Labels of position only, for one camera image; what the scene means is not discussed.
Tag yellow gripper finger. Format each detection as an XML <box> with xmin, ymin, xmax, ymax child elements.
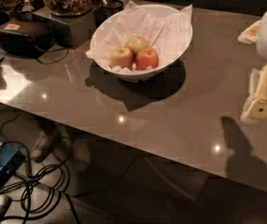
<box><xmin>245</xmin><ymin>64</ymin><xmax>267</xmax><ymax>120</ymax></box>

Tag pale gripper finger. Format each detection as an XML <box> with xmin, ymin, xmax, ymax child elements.
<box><xmin>238</xmin><ymin>21</ymin><xmax>260</xmax><ymax>44</ymax></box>

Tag red apple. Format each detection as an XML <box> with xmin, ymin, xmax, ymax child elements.
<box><xmin>135</xmin><ymin>48</ymin><xmax>159</xmax><ymax>70</ymax></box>

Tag white bowl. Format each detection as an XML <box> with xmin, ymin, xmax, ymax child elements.
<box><xmin>90</xmin><ymin>4</ymin><xmax>194</xmax><ymax>82</ymax></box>

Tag yellow-green apple back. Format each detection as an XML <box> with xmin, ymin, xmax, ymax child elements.
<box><xmin>125</xmin><ymin>35</ymin><xmax>148</xmax><ymax>54</ymax></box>

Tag yellow-red apple left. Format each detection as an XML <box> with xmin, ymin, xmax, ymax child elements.
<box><xmin>109</xmin><ymin>47</ymin><xmax>134</xmax><ymax>69</ymax></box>

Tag white paper liner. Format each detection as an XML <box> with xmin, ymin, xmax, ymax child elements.
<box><xmin>85</xmin><ymin>0</ymin><xmax>193</xmax><ymax>74</ymax></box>

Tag black cup with spoon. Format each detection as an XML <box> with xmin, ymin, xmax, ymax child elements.
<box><xmin>97</xmin><ymin>0</ymin><xmax>123</xmax><ymax>23</ymax></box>

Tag metal scoop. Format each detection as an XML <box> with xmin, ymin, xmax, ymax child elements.
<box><xmin>21</xmin><ymin>0</ymin><xmax>35</xmax><ymax>12</ymax></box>

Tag black device with label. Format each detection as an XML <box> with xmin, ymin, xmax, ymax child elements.
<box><xmin>0</xmin><ymin>19</ymin><xmax>54</xmax><ymax>58</ymax></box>

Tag white shoe under table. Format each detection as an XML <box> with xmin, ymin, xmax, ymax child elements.
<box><xmin>31</xmin><ymin>131</ymin><xmax>58</xmax><ymax>163</ymax></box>

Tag blue box on floor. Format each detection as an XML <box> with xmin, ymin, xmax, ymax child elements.
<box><xmin>0</xmin><ymin>144</ymin><xmax>24</xmax><ymax>189</ymax></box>

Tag grey pedestal block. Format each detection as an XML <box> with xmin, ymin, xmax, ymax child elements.
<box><xmin>33</xmin><ymin>7</ymin><xmax>96</xmax><ymax>49</ymax></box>

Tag black cable on table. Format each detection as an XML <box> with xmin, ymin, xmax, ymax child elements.
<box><xmin>35</xmin><ymin>45</ymin><xmax>70</xmax><ymax>65</ymax></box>

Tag black floor cables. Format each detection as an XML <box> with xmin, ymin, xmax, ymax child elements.
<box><xmin>0</xmin><ymin>109</ymin><xmax>81</xmax><ymax>224</ymax></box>

